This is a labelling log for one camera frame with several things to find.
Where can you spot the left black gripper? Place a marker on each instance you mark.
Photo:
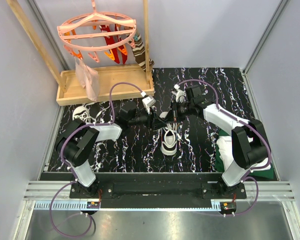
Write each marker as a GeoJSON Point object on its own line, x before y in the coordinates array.
{"type": "Point", "coordinates": [154, 122]}

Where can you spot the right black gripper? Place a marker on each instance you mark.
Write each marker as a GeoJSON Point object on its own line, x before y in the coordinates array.
{"type": "Point", "coordinates": [175, 106]}

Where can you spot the white sneaker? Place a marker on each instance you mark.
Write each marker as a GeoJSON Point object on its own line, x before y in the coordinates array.
{"type": "Point", "coordinates": [169, 139]}
{"type": "Point", "coordinates": [82, 113]}

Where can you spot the white shoelace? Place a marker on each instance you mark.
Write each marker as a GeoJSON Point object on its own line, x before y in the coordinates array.
{"type": "Point", "coordinates": [181, 137]}

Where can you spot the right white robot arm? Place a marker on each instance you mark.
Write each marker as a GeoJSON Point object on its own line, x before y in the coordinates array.
{"type": "Point", "coordinates": [249, 146]}

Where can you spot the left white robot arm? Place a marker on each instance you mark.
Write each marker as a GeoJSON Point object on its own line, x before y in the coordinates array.
{"type": "Point", "coordinates": [76, 143]}

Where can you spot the black marble mat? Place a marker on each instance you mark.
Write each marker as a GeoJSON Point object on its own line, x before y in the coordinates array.
{"type": "Point", "coordinates": [140, 150]}

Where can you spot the red sock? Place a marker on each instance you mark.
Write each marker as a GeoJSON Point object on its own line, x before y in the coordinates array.
{"type": "Point", "coordinates": [122, 48]}
{"type": "Point", "coordinates": [111, 53]}

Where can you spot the brown striped sock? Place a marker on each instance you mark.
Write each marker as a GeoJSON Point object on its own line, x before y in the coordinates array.
{"type": "Point", "coordinates": [139, 51]}

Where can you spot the translucent plastic bag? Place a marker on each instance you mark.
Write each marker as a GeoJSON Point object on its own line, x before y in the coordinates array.
{"type": "Point", "coordinates": [88, 79]}

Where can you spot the wooden tray rack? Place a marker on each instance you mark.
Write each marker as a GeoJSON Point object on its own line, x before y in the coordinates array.
{"type": "Point", "coordinates": [116, 82]}

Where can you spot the green folded cloth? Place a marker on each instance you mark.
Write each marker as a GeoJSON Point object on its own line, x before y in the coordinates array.
{"type": "Point", "coordinates": [224, 157]}

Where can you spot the pink round clip hanger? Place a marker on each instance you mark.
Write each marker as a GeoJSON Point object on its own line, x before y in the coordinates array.
{"type": "Point", "coordinates": [82, 33]}

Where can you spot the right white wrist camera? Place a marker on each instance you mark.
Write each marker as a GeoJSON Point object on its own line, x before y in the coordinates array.
{"type": "Point", "coordinates": [180, 95]}

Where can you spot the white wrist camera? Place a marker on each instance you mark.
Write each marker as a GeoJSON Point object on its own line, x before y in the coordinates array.
{"type": "Point", "coordinates": [180, 95]}
{"type": "Point", "coordinates": [148, 101]}

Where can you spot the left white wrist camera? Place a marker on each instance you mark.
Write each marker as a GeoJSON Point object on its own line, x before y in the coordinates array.
{"type": "Point", "coordinates": [148, 101]}

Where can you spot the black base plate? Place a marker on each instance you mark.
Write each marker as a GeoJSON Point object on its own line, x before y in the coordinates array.
{"type": "Point", "coordinates": [157, 195]}

